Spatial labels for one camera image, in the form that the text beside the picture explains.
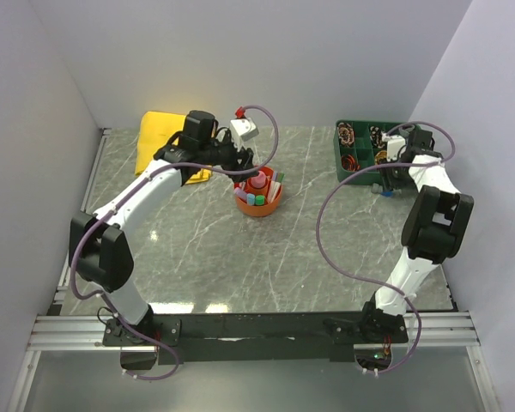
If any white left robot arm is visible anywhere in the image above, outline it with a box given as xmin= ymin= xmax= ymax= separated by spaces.
xmin=69 ymin=107 xmax=258 ymax=345

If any brown cap white marker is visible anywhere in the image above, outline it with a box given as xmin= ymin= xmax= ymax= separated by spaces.
xmin=268 ymin=177 xmax=281 ymax=203

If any green black highlighter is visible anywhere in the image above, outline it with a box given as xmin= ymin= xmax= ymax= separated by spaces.
xmin=255 ymin=195 xmax=265 ymax=206

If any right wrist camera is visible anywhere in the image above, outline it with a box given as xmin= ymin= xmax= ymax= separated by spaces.
xmin=382 ymin=133 xmax=408 ymax=163

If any black base beam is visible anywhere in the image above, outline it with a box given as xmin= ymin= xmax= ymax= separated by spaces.
xmin=102 ymin=311 xmax=409 ymax=366

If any purple highlighter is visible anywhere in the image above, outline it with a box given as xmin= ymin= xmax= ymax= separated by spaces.
xmin=234 ymin=187 xmax=249 ymax=203

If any yellow folded cloth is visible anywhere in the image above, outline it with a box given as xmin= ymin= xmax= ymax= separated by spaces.
xmin=135 ymin=111 xmax=214 ymax=185

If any light blue cap highlighter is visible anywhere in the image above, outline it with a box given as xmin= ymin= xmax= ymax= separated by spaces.
xmin=247 ymin=193 xmax=257 ymax=206

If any pink lid marker tube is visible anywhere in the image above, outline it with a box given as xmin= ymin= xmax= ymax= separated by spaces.
xmin=250 ymin=171 xmax=268 ymax=190

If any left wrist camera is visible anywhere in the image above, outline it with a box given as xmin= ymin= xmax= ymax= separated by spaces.
xmin=229 ymin=106 xmax=259 ymax=151

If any green cap white marker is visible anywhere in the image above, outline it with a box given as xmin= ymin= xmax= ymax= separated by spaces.
xmin=272 ymin=173 xmax=285 ymax=198

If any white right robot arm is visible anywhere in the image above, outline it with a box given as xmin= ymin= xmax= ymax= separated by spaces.
xmin=359 ymin=124 xmax=475 ymax=342

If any orange round pen holder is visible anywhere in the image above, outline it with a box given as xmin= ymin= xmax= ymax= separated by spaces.
xmin=233 ymin=167 xmax=283 ymax=217

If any green compartment tray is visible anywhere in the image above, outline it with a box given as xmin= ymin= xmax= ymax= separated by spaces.
xmin=333 ymin=119 xmax=419 ymax=186

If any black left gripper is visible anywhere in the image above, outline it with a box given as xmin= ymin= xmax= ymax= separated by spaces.
xmin=200 ymin=131 xmax=259 ymax=183

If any aluminium rail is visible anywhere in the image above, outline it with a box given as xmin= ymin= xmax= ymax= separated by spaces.
xmin=25 ymin=311 xmax=482 ymax=353

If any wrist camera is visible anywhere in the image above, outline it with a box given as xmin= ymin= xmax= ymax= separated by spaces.
xmin=382 ymin=133 xmax=408 ymax=163
xmin=229 ymin=106 xmax=259 ymax=151

